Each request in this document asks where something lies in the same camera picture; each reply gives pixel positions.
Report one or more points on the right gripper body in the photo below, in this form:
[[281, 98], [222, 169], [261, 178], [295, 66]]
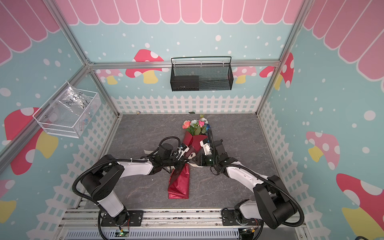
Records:
[[202, 158]]

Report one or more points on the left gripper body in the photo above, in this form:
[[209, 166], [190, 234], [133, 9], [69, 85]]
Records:
[[172, 161]]

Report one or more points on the cream ribbon strip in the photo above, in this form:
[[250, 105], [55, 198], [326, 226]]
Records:
[[195, 163]]

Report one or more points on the dark red wrapping paper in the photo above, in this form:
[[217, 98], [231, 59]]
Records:
[[179, 183]]

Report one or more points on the light blue fake flower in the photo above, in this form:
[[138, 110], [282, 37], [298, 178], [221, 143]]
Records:
[[195, 129]]

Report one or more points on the pink orange fake rose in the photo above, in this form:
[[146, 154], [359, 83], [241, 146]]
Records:
[[186, 124]]

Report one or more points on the small pink fake rose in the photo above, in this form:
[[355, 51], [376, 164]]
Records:
[[201, 123]]

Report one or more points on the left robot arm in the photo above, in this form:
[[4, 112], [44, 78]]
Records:
[[98, 182]]

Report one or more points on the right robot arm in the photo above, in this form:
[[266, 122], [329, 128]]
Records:
[[273, 205]]

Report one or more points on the black box in basket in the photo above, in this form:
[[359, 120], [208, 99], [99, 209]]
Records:
[[185, 83]]

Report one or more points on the clear plastic bag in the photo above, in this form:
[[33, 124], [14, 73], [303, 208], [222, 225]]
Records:
[[70, 105]]

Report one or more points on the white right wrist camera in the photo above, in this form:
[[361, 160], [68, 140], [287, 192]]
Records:
[[206, 147]]

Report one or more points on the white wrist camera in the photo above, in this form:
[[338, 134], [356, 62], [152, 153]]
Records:
[[206, 147], [183, 149]]

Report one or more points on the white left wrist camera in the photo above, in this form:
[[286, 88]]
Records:
[[183, 149]]

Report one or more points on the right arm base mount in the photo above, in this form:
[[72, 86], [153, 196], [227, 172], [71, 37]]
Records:
[[232, 217]]

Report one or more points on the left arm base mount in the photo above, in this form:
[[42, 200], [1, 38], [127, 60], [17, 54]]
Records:
[[126, 218]]

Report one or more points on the black wire mesh basket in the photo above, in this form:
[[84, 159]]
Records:
[[215, 73]]

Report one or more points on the white wire basket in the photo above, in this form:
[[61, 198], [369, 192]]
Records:
[[44, 116]]

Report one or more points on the aluminium corner frame post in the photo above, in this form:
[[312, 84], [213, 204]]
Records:
[[54, 9]]

